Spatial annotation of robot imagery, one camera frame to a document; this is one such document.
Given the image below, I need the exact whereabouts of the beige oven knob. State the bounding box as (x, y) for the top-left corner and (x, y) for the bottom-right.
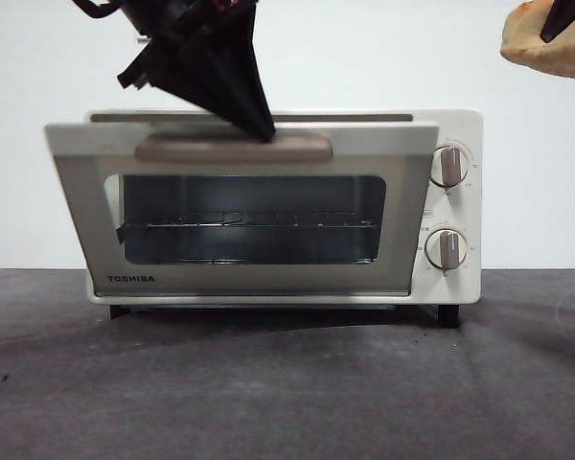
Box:
(430, 145), (473, 189)
(425, 228), (470, 270)

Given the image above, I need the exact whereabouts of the golden bread loaf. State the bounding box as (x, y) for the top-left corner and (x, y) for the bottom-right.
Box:
(500, 0), (575, 81)

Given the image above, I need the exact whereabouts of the glass oven door with handle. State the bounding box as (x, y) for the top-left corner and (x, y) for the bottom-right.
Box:
(43, 122), (441, 298)

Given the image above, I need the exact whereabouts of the white Toshiba toaster oven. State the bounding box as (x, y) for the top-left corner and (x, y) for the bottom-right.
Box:
(84, 108), (484, 330)

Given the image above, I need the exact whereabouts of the metal wire oven rack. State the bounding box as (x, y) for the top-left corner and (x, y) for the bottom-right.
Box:
(116, 210), (378, 245)

